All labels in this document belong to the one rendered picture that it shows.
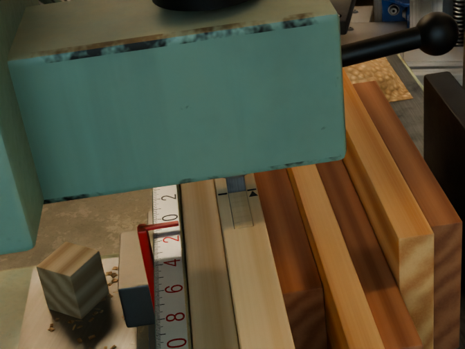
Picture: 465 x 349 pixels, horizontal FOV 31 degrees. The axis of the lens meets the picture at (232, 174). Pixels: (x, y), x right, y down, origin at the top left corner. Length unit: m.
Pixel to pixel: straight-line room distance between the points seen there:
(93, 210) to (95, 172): 1.96
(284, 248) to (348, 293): 0.06
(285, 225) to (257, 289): 0.10
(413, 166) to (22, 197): 0.19
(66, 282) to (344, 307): 0.30
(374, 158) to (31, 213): 0.17
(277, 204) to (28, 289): 0.29
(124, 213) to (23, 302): 1.62
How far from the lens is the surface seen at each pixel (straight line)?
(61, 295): 0.63
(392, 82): 0.66
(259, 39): 0.34
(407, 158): 0.43
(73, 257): 0.63
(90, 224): 2.27
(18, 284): 0.69
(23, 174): 0.34
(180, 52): 0.34
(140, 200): 2.32
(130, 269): 0.58
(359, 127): 0.45
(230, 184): 0.41
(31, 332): 0.64
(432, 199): 0.39
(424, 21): 0.39
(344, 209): 0.43
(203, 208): 0.44
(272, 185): 0.47
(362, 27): 1.29
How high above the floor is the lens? 1.19
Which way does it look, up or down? 30 degrees down
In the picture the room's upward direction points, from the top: 8 degrees counter-clockwise
